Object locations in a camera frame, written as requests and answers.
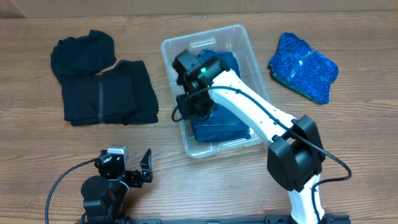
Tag blue denim jeans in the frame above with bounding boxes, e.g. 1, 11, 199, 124
191, 49, 251, 142

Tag black pants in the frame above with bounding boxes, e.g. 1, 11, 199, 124
62, 60, 159, 126

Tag sparkly blue garment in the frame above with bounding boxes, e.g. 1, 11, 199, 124
268, 32, 338, 105

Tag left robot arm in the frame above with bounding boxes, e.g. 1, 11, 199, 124
81, 146, 153, 224

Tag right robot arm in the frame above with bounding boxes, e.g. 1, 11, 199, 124
172, 50, 325, 223

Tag clear plastic storage bin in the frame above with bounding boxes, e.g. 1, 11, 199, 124
161, 25, 271, 159

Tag black folded shirt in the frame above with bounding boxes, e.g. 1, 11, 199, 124
50, 30, 116, 85

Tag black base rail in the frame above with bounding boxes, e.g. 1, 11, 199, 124
76, 214, 351, 224

